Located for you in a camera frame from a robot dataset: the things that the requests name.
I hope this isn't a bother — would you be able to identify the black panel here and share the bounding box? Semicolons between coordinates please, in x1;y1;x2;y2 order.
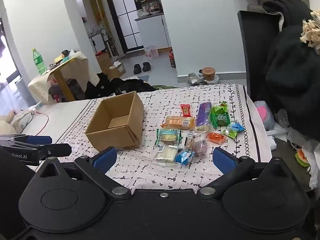
237;10;284;103

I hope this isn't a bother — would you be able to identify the green cartoon rug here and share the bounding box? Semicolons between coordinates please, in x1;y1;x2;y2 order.
150;84;176;91

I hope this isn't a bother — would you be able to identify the dark green snack packet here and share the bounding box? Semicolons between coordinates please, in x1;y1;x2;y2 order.
210;112;232;128

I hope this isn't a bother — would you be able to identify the blue candy packet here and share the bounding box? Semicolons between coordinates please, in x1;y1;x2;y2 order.
175;150;196;166

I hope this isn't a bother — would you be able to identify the teal banded cake packet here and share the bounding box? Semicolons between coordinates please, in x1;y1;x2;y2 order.
156;128;183;146

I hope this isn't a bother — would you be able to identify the beige plush toy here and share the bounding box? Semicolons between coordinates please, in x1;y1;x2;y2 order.
0;109;34;134

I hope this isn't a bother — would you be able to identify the pink grey plush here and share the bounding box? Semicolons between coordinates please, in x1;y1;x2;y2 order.
253;100;276;131

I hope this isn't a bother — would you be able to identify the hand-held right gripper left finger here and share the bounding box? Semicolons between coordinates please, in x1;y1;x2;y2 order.
35;147;132;199

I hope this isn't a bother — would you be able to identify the tall brown carton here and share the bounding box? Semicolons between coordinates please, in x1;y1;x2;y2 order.
96;52;113;74

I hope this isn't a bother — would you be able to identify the white power strip red cable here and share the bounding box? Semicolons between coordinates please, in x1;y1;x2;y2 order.
28;102;51;131

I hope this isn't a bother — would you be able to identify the red snack bar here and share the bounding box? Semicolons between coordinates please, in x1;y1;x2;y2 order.
180;104;193;117

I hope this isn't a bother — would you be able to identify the white standing fan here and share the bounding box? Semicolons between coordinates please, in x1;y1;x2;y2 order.
98;27;113;58

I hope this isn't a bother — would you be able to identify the cream dotted tablecloth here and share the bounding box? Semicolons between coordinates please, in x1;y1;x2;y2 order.
28;51;89;104

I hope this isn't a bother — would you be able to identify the white kitchen cabinet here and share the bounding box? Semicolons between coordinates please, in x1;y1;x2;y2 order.
135;12;172;50

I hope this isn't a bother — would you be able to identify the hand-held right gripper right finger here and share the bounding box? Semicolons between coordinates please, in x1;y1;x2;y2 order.
197;147;291;199

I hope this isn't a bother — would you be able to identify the orange small snack packet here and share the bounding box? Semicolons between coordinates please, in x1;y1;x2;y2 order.
207;131;227;145

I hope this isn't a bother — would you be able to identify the cream fringed trim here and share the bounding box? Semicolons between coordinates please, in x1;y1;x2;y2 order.
300;9;320;50

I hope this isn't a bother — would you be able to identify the black coat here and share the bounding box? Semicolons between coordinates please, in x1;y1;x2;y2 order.
262;0;320;142

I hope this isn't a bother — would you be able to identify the brown round tub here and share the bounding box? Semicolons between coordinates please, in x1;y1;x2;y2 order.
201;67;217;82

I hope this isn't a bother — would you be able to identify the blue green small packet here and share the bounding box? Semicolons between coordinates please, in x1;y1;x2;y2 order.
223;121;246;139

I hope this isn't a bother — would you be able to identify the slim clear snack packet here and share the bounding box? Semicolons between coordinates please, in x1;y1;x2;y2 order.
184;131;194;148

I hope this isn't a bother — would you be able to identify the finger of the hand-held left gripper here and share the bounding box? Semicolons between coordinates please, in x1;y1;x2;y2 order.
0;134;53;145
0;142;72;166

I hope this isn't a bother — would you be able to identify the open carton with white paper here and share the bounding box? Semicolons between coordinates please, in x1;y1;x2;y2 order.
107;61;126;79

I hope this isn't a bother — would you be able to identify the pink white plastic bag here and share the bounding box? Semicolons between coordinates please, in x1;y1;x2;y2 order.
145;45;160;60

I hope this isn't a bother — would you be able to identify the long purple wafer packet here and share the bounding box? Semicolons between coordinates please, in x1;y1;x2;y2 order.
195;101;213;133

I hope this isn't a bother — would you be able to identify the watermelon toy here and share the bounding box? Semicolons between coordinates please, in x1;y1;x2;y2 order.
295;148;311;168

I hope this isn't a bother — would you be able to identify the lilac snack packet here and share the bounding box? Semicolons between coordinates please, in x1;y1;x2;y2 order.
191;136;208;157

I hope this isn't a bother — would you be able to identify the bright green snack packet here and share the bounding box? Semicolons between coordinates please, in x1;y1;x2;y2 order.
211;101;229;115

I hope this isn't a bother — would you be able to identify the wooden table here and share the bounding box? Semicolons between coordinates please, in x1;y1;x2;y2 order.
49;65;76;102

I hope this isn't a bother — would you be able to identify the orange biscuit packet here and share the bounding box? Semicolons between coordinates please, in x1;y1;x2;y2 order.
161;115;196;130

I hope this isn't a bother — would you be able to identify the clear bag with dark contents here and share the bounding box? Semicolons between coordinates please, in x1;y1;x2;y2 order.
187;71;204;86

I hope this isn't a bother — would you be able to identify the kitchen shelf with jars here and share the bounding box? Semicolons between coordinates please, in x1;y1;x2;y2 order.
130;0;165;20

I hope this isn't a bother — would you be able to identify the white mattress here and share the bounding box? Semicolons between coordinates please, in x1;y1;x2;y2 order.
25;98;98;166

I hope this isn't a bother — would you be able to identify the green plastic bottle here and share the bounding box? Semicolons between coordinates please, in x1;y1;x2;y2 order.
32;48;47;76

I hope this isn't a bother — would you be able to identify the brown cardboard box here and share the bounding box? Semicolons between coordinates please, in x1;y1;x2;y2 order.
85;91;145;152

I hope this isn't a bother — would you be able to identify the red oil bottle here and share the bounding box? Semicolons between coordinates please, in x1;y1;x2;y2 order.
168;47;176;68

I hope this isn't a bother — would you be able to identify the black clothes pile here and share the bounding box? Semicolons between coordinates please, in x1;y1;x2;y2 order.
84;72;157;100

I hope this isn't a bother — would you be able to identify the black framed glass door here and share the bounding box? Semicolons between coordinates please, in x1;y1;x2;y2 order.
102;0;146;55

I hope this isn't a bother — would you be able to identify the white roll cake packet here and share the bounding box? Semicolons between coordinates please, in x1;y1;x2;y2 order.
153;145;179;166

